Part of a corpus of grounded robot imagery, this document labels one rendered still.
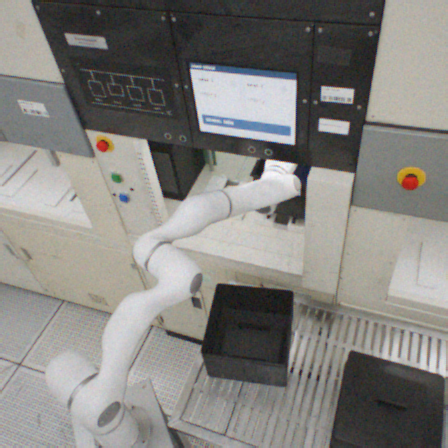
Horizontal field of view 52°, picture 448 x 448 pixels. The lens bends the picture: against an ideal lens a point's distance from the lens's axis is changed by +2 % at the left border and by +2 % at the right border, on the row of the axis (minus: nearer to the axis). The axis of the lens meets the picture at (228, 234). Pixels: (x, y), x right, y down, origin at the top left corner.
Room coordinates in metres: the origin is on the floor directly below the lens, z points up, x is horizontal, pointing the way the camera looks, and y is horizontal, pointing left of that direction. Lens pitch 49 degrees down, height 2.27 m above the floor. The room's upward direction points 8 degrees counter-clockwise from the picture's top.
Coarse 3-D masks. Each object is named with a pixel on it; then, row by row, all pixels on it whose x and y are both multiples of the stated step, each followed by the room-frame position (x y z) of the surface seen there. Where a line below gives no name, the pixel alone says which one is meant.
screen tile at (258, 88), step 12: (252, 84) 1.04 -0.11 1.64; (264, 84) 1.02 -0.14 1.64; (276, 84) 1.01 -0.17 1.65; (288, 84) 0.99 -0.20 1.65; (264, 96) 1.02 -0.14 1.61; (276, 96) 1.01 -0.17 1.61; (288, 96) 0.99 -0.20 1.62; (252, 108) 1.04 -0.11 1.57; (264, 108) 1.02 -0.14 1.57; (276, 108) 1.01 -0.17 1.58; (288, 108) 0.99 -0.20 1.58; (276, 120) 1.01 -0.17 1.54; (288, 120) 0.99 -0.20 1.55
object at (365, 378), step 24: (360, 360) 0.62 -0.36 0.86; (384, 360) 0.61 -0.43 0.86; (360, 384) 0.54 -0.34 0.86; (384, 384) 0.54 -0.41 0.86; (408, 384) 0.53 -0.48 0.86; (432, 384) 0.52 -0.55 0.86; (336, 408) 0.52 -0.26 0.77; (360, 408) 0.48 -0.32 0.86; (384, 408) 0.47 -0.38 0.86; (408, 408) 0.46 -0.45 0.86; (432, 408) 0.45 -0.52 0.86; (336, 432) 0.42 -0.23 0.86; (360, 432) 0.41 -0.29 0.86; (384, 432) 0.40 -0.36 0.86; (408, 432) 0.39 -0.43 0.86; (432, 432) 0.39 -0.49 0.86
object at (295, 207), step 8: (264, 160) 1.37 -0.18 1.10; (256, 168) 1.29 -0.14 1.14; (256, 176) 1.25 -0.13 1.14; (304, 184) 1.17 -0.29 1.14; (304, 192) 1.17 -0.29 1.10; (288, 200) 1.19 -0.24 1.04; (296, 200) 1.18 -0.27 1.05; (304, 200) 1.17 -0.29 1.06; (280, 208) 1.21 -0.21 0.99; (288, 208) 1.19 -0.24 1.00; (296, 208) 1.18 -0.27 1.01; (304, 208) 1.17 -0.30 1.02; (296, 216) 1.18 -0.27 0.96; (304, 216) 1.17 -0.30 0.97
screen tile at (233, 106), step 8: (200, 80) 1.10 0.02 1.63; (208, 80) 1.09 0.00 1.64; (216, 80) 1.08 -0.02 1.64; (224, 80) 1.07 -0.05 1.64; (200, 88) 1.10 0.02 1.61; (208, 88) 1.09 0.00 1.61; (216, 88) 1.08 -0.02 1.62; (224, 88) 1.07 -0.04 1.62; (232, 88) 1.06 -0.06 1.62; (232, 96) 1.06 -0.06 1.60; (240, 96) 1.05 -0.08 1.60; (200, 104) 1.10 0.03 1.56; (208, 104) 1.09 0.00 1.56; (216, 104) 1.08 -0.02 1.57; (224, 104) 1.07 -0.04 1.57; (232, 104) 1.06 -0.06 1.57; (240, 104) 1.05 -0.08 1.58; (224, 112) 1.07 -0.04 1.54; (232, 112) 1.06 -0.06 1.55; (240, 112) 1.05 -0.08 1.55
